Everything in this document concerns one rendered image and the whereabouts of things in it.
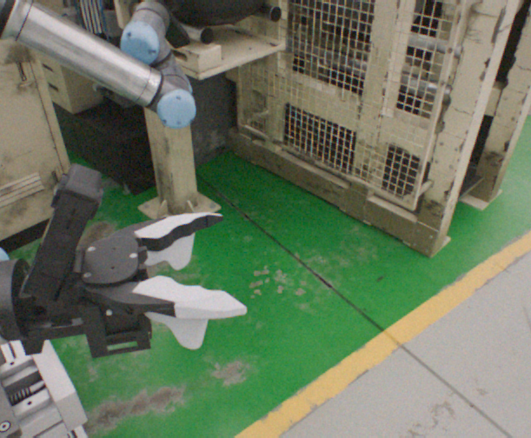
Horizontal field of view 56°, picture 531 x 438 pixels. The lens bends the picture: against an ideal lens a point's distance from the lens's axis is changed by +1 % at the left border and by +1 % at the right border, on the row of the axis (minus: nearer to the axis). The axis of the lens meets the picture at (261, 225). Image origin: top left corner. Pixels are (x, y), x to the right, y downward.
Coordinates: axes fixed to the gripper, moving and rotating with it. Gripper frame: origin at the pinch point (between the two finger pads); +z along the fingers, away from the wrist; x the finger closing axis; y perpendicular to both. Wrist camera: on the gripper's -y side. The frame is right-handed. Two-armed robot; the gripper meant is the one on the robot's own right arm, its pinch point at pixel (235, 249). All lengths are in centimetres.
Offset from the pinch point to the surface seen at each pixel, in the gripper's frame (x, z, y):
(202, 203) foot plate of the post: -163, 5, 84
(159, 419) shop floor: -63, -18, 99
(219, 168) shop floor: -194, 17, 81
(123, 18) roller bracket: -135, -14, 0
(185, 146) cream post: -155, 0, 52
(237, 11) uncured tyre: -115, 19, -3
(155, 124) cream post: -153, -10, 41
